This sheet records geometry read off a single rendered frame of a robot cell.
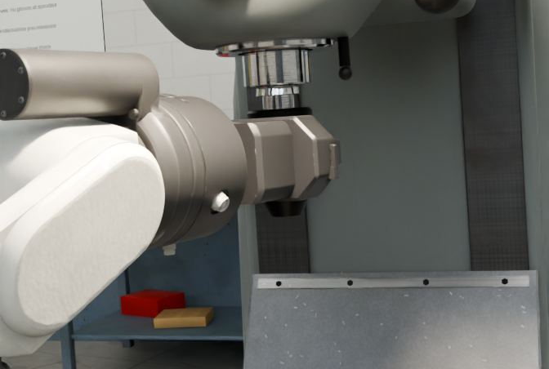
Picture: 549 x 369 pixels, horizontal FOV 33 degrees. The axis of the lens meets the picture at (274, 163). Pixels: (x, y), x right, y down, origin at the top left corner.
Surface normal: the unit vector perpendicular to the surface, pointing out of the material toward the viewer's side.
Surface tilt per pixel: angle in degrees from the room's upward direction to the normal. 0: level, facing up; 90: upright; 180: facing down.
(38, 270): 103
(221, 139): 69
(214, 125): 56
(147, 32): 90
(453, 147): 90
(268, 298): 64
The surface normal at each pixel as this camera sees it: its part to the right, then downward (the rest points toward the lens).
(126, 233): 0.83, 0.20
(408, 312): -0.29, -0.39
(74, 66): 0.71, -0.50
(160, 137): 0.11, -0.33
